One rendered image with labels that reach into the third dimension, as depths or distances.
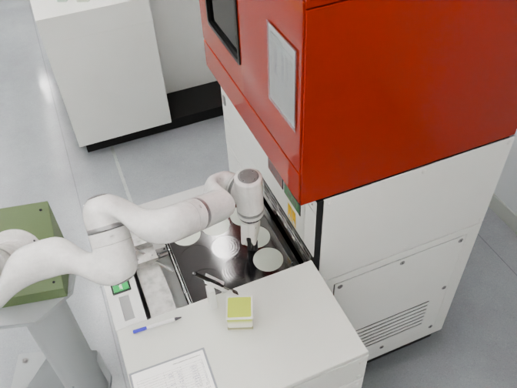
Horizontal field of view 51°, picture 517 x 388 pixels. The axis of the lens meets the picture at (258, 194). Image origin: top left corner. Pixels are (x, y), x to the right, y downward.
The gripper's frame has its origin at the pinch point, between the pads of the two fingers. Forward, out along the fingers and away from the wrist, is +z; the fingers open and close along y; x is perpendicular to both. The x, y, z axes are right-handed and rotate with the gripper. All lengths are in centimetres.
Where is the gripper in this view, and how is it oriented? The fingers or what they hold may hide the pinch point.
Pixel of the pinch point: (252, 245)
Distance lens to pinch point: 180.5
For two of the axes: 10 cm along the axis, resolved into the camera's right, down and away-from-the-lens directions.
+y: -1.7, 7.0, -6.9
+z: 0.4, 7.1, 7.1
